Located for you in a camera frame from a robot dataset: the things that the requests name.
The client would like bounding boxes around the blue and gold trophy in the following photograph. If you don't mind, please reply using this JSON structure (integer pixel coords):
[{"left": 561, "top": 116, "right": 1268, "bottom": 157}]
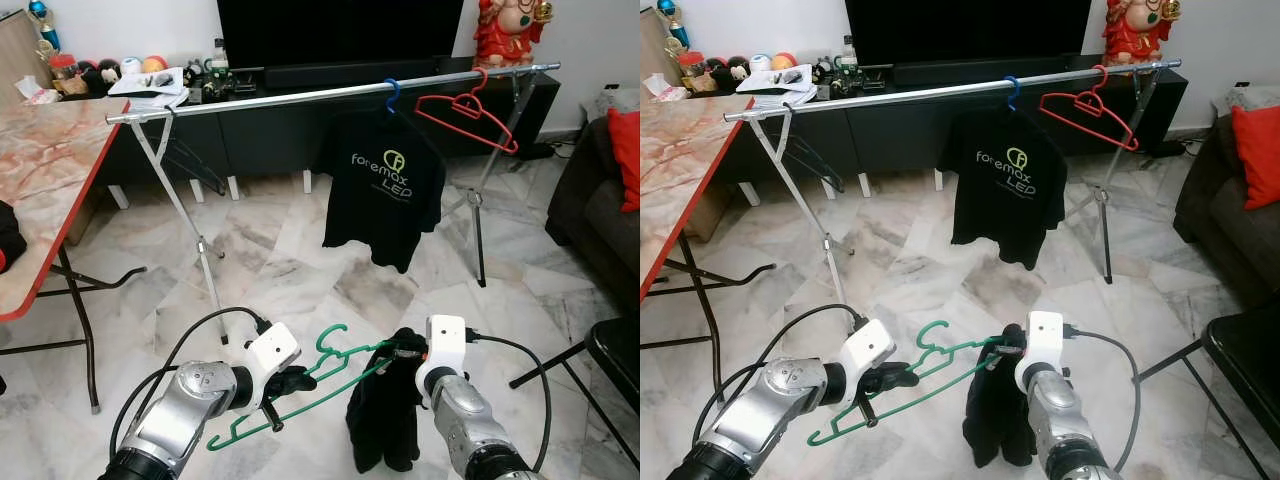
[
  {"left": 657, "top": 0, "right": 691, "bottom": 49},
  {"left": 28, "top": 0, "right": 63, "bottom": 53}
]

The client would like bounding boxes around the black soundbar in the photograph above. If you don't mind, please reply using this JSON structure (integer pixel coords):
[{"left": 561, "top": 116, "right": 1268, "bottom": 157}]
[
  {"left": 262, "top": 62, "right": 443, "bottom": 91},
  {"left": 892, "top": 58, "right": 1071, "bottom": 87}
]

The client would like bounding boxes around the marble-pattern folding table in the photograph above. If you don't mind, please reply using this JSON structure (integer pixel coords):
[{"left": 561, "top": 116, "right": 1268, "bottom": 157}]
[
  {"left": 0, "top": 97, "right": 149, "bottom": 413},
  {"left": 640, "top": 95, "right": 777, "bottom": 409}
]

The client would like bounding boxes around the silver clothes rack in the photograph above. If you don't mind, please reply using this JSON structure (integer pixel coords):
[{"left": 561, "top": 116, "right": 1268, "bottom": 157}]
[
  {"left": 105, "top": 62, "right": 563, "bottom": 346},
  {"left": 723, "top": 58, "right": 1183, "bottom": 313}
]

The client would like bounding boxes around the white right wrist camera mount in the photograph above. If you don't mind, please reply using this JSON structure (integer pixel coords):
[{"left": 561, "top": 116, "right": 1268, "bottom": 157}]
[
  {"left": 1013, "top": 310, "right": 1067, "bottom": 393},
  {"left": 415, "top": 315, "right": 471, "bottom": 409}
]

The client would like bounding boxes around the black t-shirt small logo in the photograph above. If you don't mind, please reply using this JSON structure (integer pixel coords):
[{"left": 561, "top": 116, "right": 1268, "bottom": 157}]
[
  {"left": 345, "top": 328, "right": 429, "bottom": 474},
  {"left": 962, "top": 325, "right": 1037, "bottom": 469}
]

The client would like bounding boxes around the dark sofa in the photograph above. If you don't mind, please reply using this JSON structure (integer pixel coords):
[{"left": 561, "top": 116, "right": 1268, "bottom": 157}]
[
  {"left": 1172, "top": 85, "right": 1280, "bottom": 308},
  {"left": 545, "top": 85, "right": 641, "bottom": 313}
]

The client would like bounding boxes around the black garment red trim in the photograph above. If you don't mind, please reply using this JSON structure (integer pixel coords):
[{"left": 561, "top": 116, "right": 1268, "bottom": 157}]
[{"left": 0, "top": 200, "right": 28, "bottom": 273}]

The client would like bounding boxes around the red cushion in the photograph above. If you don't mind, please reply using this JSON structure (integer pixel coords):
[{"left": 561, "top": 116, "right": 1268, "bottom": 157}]
[
  {"left": 607, "top": 108, "right": 641, "bottom": 214},
  {"left": 1230, "top": 105, "right": 1280, "bottom": 211}
]

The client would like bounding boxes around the black TV cabinet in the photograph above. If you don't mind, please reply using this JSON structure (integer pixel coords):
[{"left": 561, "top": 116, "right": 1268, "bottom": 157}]
[
  {"left": 728, "top": 66, "right": 1191, "bottom": 198},
  {"left": 100, "top": 68, "right": 563, "bottom": 201}
]

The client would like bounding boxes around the black folding chair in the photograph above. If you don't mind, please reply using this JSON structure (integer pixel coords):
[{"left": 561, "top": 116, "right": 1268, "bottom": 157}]
[
  {"left": 510, "top": 318, "right": 641, "bottom": 471},
  {"left": 1135, "top": 315, "right": 1280, "bottom": 453}
]

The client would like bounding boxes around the black plush toy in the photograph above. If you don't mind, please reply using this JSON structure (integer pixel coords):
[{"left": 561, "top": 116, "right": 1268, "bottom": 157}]
[
  {"left": 80, "top": 60, "right": 123, "bottom": 98},
  {"left": 705, "top": 57, "right": 751, "bottom": 93}
]

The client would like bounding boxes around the black t-shirt green print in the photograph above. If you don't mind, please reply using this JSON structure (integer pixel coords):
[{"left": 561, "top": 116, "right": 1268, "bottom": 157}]
[
  {"left": 948, "top": 105, "right": 1069, "bottom": 271},
  {"left": 322, "top": 108, "right": 448, "bottom": 274}
]

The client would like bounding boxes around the red-lid jar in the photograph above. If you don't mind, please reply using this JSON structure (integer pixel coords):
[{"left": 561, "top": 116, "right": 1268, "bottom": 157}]
[
  {"left": 678, "top": 50, "right": 707, "bottom": 93},
  {"left": 50, "top": 52, "right": 81, "bottom": 96}
]

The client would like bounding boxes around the grey patterned cushion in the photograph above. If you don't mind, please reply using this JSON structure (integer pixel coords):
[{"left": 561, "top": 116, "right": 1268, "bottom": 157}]
[
  {"left": 598, "top": 85, "right": 641, "bottom": 119},
  {"left": 1213, "top": 85, "right": 1280, "bottom": 116}
]

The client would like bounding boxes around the pink tissue box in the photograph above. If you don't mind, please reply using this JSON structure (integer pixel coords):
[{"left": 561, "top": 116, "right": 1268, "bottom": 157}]
[
  {"left": 18, "top": 75, "right": 63, "bottom": 106},
  {"left": 645, "top": 72, "right": 691, "bottom": 102}
]

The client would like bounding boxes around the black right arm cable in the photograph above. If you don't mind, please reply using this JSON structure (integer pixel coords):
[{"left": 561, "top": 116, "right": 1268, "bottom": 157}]
[
  {"left": 1062, "top": 325, "right": 1143, "bottom": 473},
  {"left": 465, "top": 330, "right": 553, "bottom": 473}
]

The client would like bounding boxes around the green plastic hanger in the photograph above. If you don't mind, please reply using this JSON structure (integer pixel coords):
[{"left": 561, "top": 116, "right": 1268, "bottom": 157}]
[
  {"left": 807, "top": 320, "right": 1006, "bottom": 447},
  {"left": 207, "top": 323, "right": 398, "bottom": 453}
]

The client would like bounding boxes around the red plastic hanger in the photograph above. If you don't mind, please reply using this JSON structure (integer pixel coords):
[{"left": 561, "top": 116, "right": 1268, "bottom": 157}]
[
  {"left": 1038, "top": 65, "right": 1141, "bottom": 153},
  {"left": 415, "top": 68, "right": 521, "bottom": 156}
]

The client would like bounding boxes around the red Buddha statue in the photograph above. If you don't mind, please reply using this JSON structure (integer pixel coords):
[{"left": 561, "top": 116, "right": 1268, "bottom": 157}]
[
  {"left": 1102, "top": 0, "right": 1183, "bottom": 67},
  {"left": 472, "top": 0, "right": 556, "bottom": 69}
]

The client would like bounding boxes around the white paper stack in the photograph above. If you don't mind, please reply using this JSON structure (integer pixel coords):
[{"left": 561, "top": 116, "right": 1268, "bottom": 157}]
[
  {"left": 735, "top": 65, "right": 818, "bottom": 106},
  {"left": 107, "top": 68, "right": 191, "bottom": 107}
]

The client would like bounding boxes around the black wire hanger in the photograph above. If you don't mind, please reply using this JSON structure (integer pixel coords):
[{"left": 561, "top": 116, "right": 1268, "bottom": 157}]
[
  {"left": 160, "top": 108, "right": 229, "bottom": 197},
  {"left": 785, "top": 105, "right": 847, "bottom": 193}
]

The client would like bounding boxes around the black flat television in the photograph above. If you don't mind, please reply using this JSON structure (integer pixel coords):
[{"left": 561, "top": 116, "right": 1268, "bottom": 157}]
[
  {"left": 845, "top": 0, "right": 1093, "bottom": 67},
  {"left": 217, "top": 0, "right": 466, "bottom": 71}
]

